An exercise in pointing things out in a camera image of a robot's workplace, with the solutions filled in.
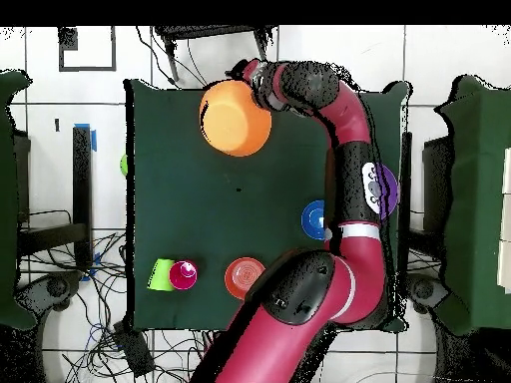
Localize blue tape strip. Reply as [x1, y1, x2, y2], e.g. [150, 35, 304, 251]
[74, 122, 98, 153]

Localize black chair with legs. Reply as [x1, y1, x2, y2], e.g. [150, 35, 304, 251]
[153, 24, 278, 83]

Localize large orange bowl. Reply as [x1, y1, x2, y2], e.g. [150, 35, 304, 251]
[198, 79, 273, 158]

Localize red cup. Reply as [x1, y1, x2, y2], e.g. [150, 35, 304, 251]
[168, 259, 199, 291]

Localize blue bowl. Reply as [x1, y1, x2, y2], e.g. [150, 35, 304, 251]
[300, 199, 327, 241]

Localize black power adapter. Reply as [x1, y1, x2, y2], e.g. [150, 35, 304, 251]
[112, 320, 156, 378]

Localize purple bowl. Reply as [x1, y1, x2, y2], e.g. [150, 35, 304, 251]
[376, 162, 399, 220]

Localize black metal frame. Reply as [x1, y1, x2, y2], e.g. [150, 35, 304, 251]
[399, 131, 413, 273]
[17, 126, 94, 270]

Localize green cloth side table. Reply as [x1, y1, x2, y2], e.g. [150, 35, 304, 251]
[0, 68, 38, 330]
[434, 75, 511, 336]

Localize dark green tablecloth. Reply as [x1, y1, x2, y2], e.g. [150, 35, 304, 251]
[125, 78, 410, 333]

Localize small orange-red bowl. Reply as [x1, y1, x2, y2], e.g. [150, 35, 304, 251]
[224, 255, 267, 300]

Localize green cup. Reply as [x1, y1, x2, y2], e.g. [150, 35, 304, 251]
[150, 257, 176, 277]
[146, 272, 174, 291]

